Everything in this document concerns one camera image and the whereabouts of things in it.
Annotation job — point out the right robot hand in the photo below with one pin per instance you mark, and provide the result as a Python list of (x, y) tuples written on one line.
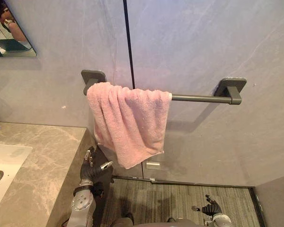
[(211, 209)]

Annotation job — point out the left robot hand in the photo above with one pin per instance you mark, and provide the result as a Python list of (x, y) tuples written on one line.
[(88, 171)]

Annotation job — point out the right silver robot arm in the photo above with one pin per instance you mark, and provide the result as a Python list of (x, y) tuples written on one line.
[(221, 221)]

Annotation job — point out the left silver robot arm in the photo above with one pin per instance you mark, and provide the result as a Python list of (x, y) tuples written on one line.
[(81, 205)]

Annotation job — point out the pink towel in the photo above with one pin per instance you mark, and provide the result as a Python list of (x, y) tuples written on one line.
[(130, 123)]

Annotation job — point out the white rectangular sink basin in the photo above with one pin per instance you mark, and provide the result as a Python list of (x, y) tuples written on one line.
[(4, 160)]

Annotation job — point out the dark grey towel bar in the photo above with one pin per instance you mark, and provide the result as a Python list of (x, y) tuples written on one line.
[(198, 98)]

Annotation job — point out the black wall seam strip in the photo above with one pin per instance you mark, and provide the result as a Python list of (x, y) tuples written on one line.
[(129, 47)]

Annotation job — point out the wall mirror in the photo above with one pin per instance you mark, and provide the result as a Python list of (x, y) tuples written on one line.
[(4, 35)]

